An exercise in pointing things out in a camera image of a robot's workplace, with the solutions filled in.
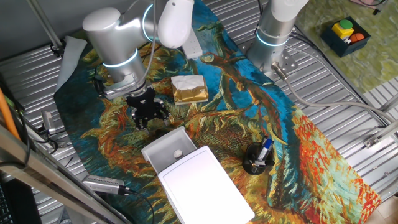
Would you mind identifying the green marbled tablecloth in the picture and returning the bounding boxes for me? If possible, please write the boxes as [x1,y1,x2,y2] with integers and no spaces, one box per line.
[295,0,398,94]

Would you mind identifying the black marker pen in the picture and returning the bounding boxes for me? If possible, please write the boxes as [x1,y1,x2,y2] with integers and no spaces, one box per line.
[251,157,276,172]

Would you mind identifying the orange ball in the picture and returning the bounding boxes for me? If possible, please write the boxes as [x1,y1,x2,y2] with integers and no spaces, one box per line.
[350,32,365,44]

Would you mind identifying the grey camera with plug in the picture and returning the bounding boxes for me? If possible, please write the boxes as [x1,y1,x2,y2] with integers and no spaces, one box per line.
[82,174,131,196]

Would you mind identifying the white power strip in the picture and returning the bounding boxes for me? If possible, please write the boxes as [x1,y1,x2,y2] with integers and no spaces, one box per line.
[182,27,203,60]

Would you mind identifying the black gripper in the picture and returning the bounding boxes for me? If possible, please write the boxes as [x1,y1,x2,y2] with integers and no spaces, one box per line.
[126,87,172,133]

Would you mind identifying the white plastic drawer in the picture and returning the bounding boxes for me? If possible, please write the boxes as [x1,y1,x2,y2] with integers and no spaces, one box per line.
[141,126,198,174]

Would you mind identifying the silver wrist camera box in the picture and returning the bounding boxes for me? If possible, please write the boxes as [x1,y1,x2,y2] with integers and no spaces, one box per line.
[102,73,147,100]

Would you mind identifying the yellow box green button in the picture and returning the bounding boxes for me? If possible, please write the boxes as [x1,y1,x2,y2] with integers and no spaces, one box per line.
[331,19,355,40]

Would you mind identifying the gold tissue pack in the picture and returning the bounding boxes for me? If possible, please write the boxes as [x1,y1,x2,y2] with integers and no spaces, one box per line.
[170,74,210,106]

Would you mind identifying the white plastic lidded box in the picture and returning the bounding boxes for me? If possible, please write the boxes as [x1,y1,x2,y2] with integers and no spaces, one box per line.
[157,145,256,224]

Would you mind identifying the black toy box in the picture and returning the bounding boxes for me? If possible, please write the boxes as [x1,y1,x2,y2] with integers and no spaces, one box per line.
[320,16,371,58]

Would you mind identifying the black mesh pen holder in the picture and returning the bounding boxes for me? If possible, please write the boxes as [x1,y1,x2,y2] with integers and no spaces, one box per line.
[241,136,276,175]

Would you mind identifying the black monitor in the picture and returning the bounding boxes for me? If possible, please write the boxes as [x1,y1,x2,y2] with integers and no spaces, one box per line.
[0,177,43,224]

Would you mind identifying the black base cable bundle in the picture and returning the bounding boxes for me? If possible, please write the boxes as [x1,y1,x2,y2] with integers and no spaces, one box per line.
[287,26,389,125]

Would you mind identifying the sunflower painting tablecloth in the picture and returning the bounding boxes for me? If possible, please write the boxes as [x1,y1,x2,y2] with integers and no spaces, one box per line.
[53,0,382,224]

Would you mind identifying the metal pole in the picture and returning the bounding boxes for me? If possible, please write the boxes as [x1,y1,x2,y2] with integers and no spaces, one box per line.
[26,0,65,50]

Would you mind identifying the aluminium corner bracket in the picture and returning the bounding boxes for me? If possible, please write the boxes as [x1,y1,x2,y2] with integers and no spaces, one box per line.
[363,93,398,149]

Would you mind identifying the black camera cable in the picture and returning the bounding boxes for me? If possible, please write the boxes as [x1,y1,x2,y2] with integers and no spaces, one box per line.
[124,189,155,224]

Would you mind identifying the blue capped white marker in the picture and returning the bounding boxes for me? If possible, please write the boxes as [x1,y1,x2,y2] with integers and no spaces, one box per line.
[256,137,275,162]

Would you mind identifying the grey conduit hose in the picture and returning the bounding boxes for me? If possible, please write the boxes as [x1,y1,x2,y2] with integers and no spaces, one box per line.
[271,62,398,124]

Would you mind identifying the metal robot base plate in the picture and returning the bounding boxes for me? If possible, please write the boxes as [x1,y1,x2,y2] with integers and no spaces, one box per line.
[239,40,299,82]

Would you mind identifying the orange cable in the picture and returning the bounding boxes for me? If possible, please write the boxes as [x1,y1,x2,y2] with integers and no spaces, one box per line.
[0,88,20,141]

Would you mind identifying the aluminium frame beam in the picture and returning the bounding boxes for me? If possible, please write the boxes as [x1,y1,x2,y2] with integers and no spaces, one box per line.
[0,124,131,224]

